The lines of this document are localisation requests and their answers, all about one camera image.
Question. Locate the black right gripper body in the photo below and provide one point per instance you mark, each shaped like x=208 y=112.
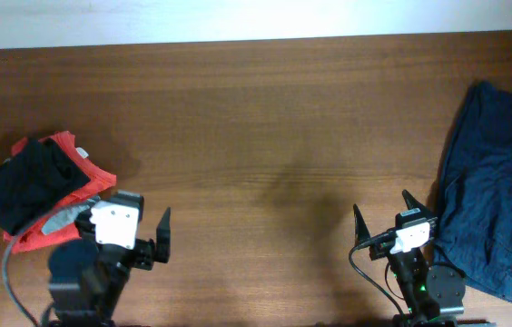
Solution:
x=381 y=250

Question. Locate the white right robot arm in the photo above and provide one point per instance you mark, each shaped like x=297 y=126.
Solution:
x=432 y=292

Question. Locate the red folded t-shirt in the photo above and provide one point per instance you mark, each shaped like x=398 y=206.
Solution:
x=100 y=180

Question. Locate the black t-shirt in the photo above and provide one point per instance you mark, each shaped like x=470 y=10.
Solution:
x=33 y=181

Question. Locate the blue folded garment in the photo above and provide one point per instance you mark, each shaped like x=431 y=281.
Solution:
x=475 y=193

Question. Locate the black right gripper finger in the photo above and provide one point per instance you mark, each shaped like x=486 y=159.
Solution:
x=415 y=209
x=361 y=234

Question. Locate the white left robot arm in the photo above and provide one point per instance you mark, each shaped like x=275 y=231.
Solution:
x=88 y=274

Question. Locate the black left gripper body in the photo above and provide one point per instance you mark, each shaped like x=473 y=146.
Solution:
x=121 y=259

